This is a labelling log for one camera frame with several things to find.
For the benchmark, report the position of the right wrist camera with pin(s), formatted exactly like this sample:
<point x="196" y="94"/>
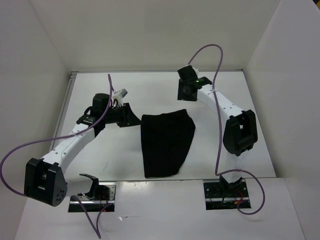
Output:
<point x="187" y="73"/>

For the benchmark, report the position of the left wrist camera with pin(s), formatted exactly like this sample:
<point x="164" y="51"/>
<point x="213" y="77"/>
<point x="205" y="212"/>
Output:
<point x="118" y="97"/>

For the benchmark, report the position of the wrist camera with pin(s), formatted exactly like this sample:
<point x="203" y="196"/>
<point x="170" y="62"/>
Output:
<point x="187" y="73"/>
<point x="118" y="97"/>

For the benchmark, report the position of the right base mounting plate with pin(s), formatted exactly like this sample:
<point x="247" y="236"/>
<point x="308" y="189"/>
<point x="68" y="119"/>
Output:
<point x="217" y="199"/>

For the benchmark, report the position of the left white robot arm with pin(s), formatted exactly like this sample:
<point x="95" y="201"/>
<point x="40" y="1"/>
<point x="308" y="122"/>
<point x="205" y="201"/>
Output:
<point x="44" y="177"/>

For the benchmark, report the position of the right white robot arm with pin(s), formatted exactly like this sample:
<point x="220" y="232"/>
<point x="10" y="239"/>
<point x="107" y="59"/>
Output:
<point x="238" y="127"/>

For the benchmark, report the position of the black skirt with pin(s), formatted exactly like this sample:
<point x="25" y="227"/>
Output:
<point x="165" y="142"/>

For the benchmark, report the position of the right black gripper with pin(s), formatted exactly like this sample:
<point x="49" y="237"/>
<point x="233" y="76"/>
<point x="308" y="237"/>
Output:
<point x="180" y="94"/>

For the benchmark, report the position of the base mounting plate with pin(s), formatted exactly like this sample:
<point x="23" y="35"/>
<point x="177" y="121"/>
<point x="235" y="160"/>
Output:
<point x="101" y="199"/>
<point x="217" y="199"/>

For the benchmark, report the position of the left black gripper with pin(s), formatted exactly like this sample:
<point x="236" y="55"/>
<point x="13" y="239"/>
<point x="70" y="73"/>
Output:
<point x="129" y="118"/>

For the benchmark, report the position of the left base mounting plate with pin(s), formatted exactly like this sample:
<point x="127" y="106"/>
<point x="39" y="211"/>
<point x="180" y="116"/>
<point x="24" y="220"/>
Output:
<point x="101" y="199"/>

